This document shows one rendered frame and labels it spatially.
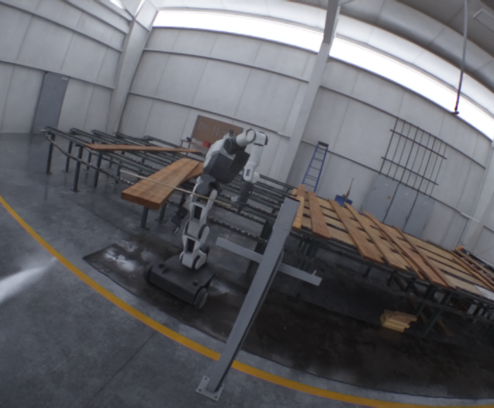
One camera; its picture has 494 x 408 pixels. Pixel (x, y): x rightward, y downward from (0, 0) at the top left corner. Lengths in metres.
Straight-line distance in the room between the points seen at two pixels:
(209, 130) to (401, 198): 7.01
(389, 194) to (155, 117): 9.20
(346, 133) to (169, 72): 7.23
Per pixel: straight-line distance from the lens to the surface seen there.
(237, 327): 1.24
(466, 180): 10.78
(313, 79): 7.83
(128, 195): 1.66
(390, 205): 8.57
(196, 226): 2.04
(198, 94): 9.79
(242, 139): 1.72
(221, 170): 1.92
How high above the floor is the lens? 1.45
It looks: 14 degrees down
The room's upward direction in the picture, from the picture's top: 19 degrees clockwise
